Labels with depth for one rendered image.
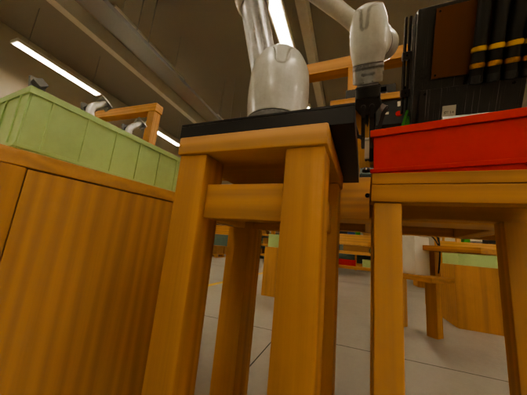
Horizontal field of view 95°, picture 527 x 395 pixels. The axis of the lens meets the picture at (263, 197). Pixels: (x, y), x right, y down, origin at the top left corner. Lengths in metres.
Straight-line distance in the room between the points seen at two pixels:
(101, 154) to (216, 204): 0.49
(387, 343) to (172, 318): 0.39
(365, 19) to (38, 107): 0.88
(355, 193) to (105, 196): 0.78
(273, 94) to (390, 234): 0.40
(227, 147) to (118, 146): 0.50
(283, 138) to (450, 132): 0.35
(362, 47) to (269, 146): 0.50
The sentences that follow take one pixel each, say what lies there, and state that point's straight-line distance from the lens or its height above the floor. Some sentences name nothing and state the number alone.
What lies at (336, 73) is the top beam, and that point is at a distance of 1.96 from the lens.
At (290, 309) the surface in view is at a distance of 0.41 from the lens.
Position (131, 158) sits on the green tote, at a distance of 0.94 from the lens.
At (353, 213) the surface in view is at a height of 0.77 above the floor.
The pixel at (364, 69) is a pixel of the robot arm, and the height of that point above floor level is 1.17.
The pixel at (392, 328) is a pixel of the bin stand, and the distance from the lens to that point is 0.54.
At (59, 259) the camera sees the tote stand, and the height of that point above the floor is 0.56.
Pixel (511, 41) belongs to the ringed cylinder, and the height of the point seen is 1.39.
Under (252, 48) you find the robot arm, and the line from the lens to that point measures 1.02.
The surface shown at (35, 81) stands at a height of 1.11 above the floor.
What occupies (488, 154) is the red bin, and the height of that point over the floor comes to 0.84.
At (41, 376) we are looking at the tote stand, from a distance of 0.84.
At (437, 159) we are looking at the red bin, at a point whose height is 0.84.
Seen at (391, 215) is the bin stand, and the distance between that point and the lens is 0.53.
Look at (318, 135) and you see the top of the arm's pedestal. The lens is 0.43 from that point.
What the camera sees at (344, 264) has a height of 0.28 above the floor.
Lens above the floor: 0.63
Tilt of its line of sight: 11 degrees up
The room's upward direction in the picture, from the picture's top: 5 degrees clockwise
